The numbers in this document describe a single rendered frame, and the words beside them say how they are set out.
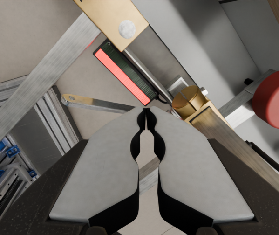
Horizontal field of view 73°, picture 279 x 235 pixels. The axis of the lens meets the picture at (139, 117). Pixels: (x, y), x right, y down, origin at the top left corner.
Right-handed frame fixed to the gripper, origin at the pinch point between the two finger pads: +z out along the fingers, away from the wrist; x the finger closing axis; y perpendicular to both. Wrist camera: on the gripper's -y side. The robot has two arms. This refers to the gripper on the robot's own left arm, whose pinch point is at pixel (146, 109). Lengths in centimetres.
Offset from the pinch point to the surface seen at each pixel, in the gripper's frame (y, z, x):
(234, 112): 9.1, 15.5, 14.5
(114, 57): 3.5, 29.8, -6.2
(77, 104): 2.1, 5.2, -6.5
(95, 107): 3.1, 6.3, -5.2
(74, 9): -5, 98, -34
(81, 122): 60, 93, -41
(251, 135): 32, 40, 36
